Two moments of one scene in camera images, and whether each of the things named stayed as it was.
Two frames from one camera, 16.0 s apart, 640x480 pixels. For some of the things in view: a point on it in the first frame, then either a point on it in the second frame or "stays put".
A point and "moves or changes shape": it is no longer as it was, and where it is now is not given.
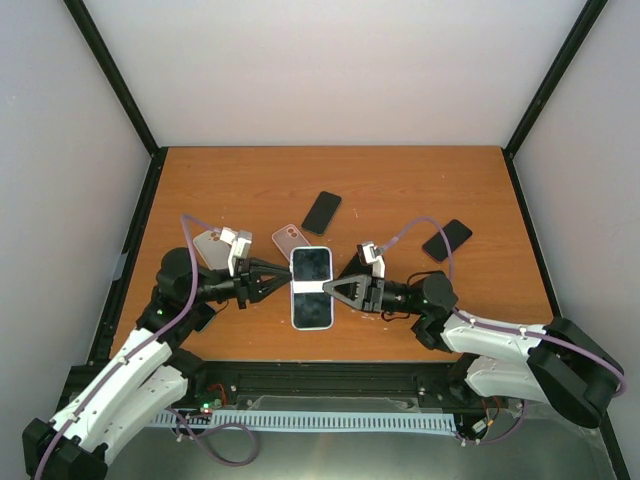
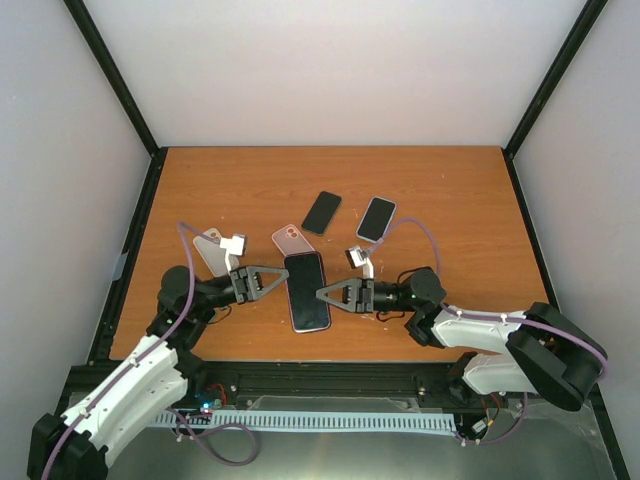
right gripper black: [365, 293] stays put
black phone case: [355, 267] moves or changes shape
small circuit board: [208, 407] stays put
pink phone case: [288, 238] stays put
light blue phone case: [312, 308] -> [376, 219]
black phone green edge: [321, 212] stays put
